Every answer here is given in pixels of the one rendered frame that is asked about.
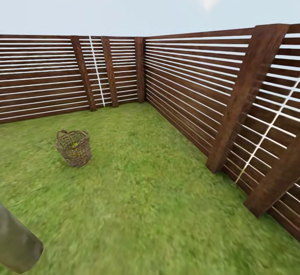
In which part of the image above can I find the wicker basket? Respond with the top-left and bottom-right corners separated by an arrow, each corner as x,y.
54,130 -> 92,168

